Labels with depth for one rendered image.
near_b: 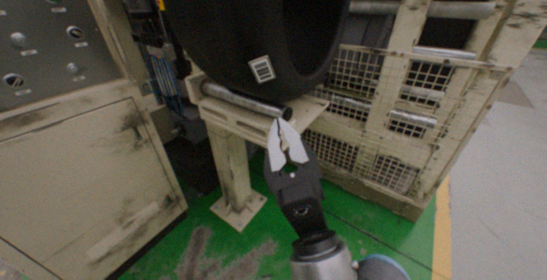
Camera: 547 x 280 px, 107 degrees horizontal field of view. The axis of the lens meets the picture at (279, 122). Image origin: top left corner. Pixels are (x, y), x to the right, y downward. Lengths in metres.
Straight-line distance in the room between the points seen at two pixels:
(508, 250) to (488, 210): 0.26
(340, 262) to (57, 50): 0.93
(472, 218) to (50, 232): 2.08
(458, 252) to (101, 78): 1.86
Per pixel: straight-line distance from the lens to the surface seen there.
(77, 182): 1.04
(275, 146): 0.34
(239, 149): 1.07
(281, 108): 0.55
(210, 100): 0.75
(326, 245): 0.33
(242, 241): 1.34
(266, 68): 0.43
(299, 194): 0.24
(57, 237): 1.15
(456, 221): 1.76
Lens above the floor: 1.19
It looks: 33 degrees down
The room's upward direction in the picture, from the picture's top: straight up
